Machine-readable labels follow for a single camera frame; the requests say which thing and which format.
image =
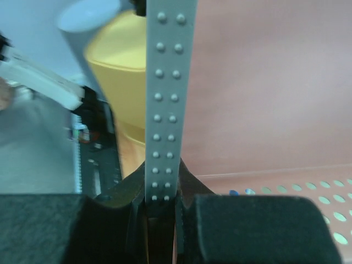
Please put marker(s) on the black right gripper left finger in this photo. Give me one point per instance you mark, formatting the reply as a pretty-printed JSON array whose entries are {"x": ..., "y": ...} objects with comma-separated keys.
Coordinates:
[{"x": 73, "y": 228}]

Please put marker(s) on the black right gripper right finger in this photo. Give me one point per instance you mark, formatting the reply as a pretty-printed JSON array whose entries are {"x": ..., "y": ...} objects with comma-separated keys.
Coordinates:
[{"x": 213, "y": 228}]

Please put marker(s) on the pink small tray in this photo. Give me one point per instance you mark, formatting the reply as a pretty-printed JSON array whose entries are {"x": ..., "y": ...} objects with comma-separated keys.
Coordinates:
[{"x": 268, "y": 104}]

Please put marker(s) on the yellow slatted basket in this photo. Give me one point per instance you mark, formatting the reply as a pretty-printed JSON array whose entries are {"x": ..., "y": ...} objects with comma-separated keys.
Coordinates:
[{"x": 117, "y": 57}]

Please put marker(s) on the grey bucket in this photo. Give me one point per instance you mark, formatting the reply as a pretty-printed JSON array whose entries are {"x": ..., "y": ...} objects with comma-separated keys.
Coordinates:
[{"x": 79, "y": 23}]

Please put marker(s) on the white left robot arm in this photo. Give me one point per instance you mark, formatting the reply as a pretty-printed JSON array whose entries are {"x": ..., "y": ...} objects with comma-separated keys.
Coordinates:
[{"x": 79, "y": 99}]

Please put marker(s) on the black mounting rail plate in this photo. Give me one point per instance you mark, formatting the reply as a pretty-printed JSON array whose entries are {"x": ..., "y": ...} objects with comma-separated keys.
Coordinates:
[{"x": 95, "y": 157}]

